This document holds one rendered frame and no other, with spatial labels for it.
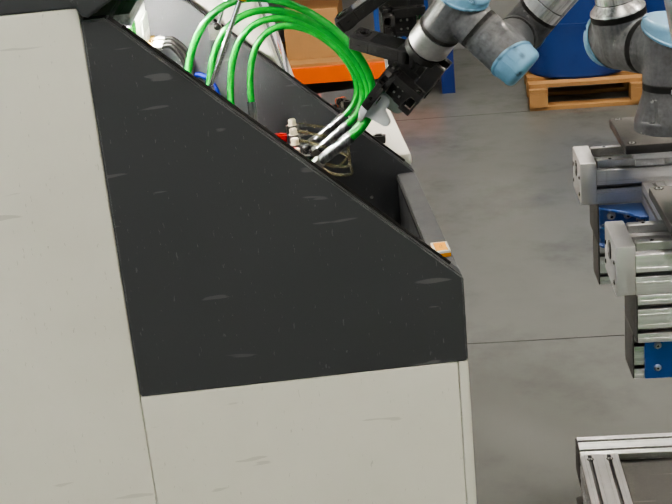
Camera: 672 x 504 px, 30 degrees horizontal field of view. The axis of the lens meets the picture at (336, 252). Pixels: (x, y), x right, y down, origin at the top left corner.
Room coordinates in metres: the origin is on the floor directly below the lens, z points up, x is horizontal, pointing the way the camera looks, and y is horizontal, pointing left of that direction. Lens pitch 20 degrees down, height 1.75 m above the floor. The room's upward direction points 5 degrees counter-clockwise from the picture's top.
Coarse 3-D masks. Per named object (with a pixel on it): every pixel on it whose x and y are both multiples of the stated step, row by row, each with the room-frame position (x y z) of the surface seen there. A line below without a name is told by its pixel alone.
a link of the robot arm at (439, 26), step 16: (448, 0) 2.03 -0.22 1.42; (464, 0) 2.01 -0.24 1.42; (480, 0) 2.01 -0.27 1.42; (432, 16) 2.05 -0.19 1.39; (448, 16) 2.03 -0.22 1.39; (464, 16) 2.02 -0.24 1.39; (480, 16) 2.02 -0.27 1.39; (432, 32) 2.06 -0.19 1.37; (448, 32) 2.04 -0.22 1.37; (464, 32) 2.02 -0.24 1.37
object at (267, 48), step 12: (192, 0) 2.69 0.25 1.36; (204, 0) 2.69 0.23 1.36; (216, 0) 2.69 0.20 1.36; (228, 12) 2.69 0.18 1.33; (240, 12) 2.69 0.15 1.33; (240, 24) 2.69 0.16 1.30; (264, 24) 2.76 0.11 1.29; (252, 36) 2.69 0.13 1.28; (264, 48) 2.70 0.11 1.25; (276, 60) 2.71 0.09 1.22
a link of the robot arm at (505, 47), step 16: (496, 16) 2.03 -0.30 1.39; (480, 32) 2.01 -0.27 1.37; (496, 32) 2.01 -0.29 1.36; (512, 32) 2.02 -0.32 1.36; (528, 32) 2.07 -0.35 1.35; (480, 48) 2.01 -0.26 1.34; (496, 48) 2.00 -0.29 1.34; (512, 48) 2.00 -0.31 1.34; (528, 48) 2.01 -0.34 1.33; (496, 64) 2.00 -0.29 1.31; (512, 64) 1.99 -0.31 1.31; (528, 64) 1.99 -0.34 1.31; (512, 80) 2.00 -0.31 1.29
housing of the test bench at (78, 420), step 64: (0, 0) 1.98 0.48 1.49; (64, 0) 1.99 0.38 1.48; (0, 64) 1.98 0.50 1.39; (64, 64) 1.99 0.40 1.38; (0, 128) 1.98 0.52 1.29; (64, 128) 1.98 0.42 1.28; (0, 192) 1.98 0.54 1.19; (64, 192) 1.98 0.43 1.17; (0, 256) 1.98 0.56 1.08; (64, 256) 1.98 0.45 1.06; (0, 320) 1.98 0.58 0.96; (64, 320) 1.98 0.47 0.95; (0, 384) 1.98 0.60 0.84; (64, 384) 1.98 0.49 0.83; (128, 384) 1.99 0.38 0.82; (0, 448) 1.98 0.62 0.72; (64, 448) 1.98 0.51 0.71; (128, 448) 1.98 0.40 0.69
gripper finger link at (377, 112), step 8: (384, 96) 2.16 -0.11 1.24; (376, 104) 2.17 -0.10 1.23; (384, 104) 2.16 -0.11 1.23; (360, 112) 2.19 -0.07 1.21; (368, 112) 2.18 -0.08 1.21; (376, 112) 2.17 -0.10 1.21; (384, 112) 2.17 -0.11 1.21; (360, 120) 2.21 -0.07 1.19; (376, 120) 2.18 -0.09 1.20; (384, 120) 2.17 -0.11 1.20
